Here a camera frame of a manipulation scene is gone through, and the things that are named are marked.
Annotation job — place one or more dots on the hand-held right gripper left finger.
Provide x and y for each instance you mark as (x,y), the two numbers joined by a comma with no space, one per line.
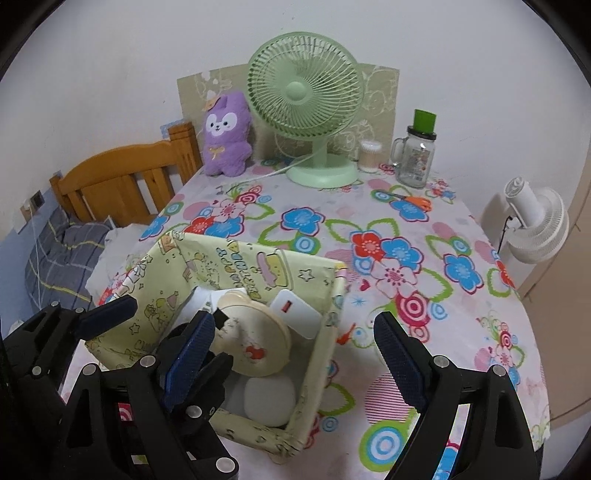
(189,360)

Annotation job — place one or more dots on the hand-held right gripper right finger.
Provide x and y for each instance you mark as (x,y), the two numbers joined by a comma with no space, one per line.
(399,364)

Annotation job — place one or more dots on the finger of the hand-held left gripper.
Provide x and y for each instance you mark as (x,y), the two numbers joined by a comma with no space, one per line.
(217,374)
(111,316)

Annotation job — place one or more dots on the round beige compact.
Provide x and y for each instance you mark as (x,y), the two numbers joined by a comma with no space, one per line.
(258,337)

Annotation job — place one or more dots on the white remote control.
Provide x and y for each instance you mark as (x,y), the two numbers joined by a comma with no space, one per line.
(201,302)

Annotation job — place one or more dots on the white power bank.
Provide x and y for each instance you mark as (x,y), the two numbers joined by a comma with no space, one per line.
(295,318)

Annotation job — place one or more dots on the yellow fabric storage box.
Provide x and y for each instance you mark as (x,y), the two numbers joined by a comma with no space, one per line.
(221,263)

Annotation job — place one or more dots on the white cloth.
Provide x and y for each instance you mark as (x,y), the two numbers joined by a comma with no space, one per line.
(124,244)

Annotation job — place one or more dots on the grey plaid blanket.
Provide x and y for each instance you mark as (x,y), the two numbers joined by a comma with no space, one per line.
(60,258)

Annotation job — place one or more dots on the blue bedsheet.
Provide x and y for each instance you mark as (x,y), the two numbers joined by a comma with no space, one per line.
(14,277)

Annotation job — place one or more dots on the wooden bed headboard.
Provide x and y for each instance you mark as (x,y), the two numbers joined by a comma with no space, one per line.
(115,170)

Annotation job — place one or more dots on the orange scissors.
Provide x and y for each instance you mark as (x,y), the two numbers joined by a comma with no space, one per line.
(420,203)

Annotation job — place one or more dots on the floral tablecloth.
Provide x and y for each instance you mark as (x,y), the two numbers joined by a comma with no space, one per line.
(323,217)

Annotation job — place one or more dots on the beige door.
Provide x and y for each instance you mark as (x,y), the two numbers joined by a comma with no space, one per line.
(572,323)

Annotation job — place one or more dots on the white standing fan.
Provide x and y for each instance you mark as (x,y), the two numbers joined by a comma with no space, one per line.
(545,230)

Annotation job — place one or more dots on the glass mug jar green lid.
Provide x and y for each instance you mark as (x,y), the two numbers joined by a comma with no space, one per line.
(415,166)

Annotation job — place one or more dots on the purple plush toy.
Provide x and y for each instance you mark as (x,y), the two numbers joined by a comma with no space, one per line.
(228,152)

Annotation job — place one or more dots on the cotton swab jar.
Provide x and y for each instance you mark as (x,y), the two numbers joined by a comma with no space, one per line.
(371,159)

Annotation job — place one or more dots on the green desk fan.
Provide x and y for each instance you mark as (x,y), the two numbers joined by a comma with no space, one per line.
(300,92)

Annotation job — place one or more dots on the white wall socket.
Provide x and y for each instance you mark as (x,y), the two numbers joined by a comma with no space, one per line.
(23,219)

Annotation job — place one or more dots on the dark wall switch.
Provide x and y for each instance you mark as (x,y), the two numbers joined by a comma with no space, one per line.
(37,199)

